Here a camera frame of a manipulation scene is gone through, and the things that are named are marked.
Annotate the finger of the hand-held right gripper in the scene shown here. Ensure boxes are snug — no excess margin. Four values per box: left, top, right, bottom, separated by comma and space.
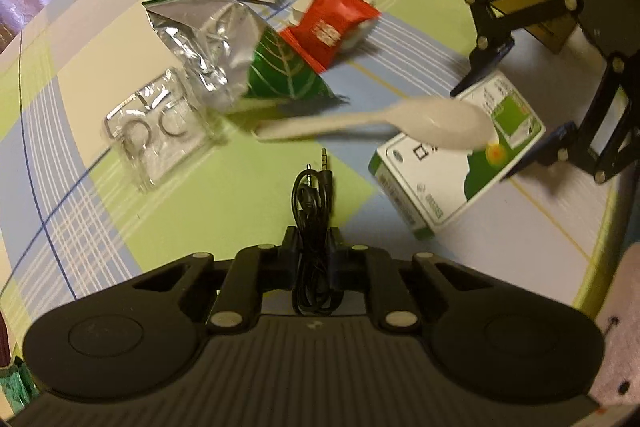
451, 0, 594, 98
509, 54, 640, 184

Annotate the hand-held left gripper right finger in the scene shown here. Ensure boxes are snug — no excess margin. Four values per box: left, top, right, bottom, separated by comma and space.
327, 226, 496, 329

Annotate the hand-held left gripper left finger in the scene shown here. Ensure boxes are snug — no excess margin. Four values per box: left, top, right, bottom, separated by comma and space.
131, 226, 300, 334

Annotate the black audio cable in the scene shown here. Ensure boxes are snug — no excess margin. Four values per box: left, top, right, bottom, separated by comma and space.
291, 148, 346, 315

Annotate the white plastic spoon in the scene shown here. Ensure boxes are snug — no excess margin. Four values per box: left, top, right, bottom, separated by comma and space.
255, 97, 493, 152

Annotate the green white medicine box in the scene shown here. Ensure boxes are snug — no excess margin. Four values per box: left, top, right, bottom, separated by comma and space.
368, 69, 547, 241

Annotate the red snack packet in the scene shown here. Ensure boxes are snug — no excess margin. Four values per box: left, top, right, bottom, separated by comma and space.
279, 0, 381, 75

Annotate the clear packaged wire rack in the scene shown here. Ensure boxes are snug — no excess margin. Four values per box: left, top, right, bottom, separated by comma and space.
103, 67, 223, 194

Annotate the silver green snack bag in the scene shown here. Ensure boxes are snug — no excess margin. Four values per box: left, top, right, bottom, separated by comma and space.
141, 0, 351, 115

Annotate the dark green packet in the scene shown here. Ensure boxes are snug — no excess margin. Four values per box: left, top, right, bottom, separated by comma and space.
0, 354, 39, 413

